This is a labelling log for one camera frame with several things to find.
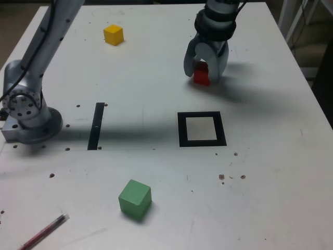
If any white metal frame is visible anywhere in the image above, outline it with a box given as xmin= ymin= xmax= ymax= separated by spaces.
xmin=277 ymin=0 xmax=321 ymax=44

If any black tape square outline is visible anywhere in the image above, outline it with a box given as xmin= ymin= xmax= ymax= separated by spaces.
xmin=177 ymin=111 xmax=227 ymax=148

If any black tape strip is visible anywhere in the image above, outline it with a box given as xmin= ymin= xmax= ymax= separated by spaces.
xmin=87 ymin=102 xmax=105 ymax=151

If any yellow cube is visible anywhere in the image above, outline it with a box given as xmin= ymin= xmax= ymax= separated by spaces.
xmin=103 ymin=24 xmax=125 ymax=47

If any green cube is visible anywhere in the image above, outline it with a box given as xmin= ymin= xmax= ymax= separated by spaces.
xmin=118 ymin=179 xmax=152 ymax=221

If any red pen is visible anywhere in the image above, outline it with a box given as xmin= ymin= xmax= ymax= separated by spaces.
xmin=17 ymin=213 xmax=70 ymax=250

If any red cube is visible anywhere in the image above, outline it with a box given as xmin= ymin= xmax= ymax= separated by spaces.
xmin=193 ymin=61 xmax=211 ymax=86

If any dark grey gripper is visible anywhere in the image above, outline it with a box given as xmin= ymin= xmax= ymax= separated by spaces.
xmin=183 ymin=36 xmax=230 ymax=84

